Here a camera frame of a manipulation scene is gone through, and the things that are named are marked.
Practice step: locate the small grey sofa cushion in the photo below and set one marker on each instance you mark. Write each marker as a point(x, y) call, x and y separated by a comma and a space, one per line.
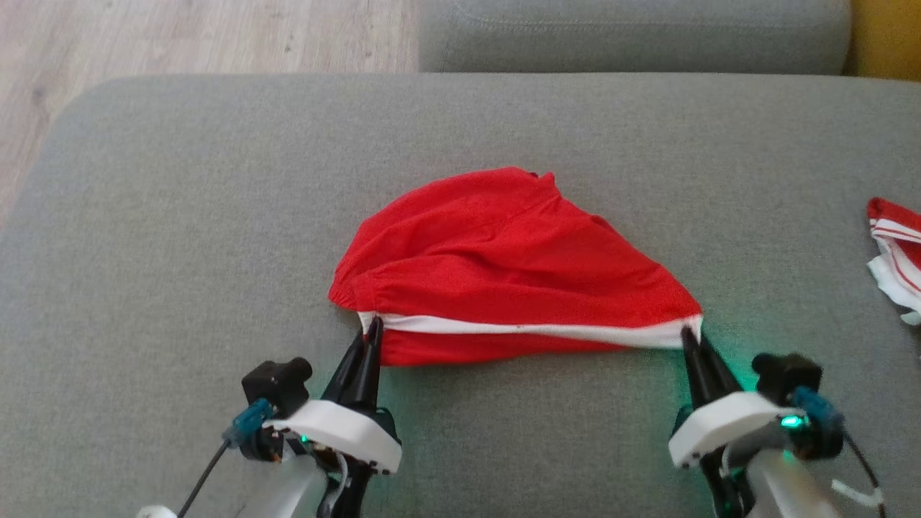
point(633, 36)

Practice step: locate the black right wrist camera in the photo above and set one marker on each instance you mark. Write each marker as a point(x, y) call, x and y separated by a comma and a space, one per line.
point(788, 374)

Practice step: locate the grey fabric sofa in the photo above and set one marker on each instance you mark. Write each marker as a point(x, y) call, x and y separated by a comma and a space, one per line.
point(216, 252)

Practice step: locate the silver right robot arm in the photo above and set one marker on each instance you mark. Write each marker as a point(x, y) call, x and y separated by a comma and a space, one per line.
point(791, 489)

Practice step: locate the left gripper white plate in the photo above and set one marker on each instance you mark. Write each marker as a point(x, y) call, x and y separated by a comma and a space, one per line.
point(345, 432)

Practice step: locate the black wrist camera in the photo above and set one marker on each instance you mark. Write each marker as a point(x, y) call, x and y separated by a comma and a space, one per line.
point(277, 381)
point(788, 374)

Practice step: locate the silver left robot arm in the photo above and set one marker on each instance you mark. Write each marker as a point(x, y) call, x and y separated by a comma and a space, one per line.
point(288, 489)

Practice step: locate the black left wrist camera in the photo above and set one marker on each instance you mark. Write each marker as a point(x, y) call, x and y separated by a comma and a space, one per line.
point(277, 381)

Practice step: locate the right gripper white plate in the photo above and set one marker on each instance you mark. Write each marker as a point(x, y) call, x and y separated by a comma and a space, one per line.
point(727, 424)

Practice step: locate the red shorts with white trim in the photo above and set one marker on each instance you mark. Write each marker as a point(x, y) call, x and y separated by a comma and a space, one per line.
point(504, 259)

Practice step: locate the red shirt with white sleeves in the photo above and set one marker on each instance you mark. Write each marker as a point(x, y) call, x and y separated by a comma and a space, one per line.
point(899, 244)

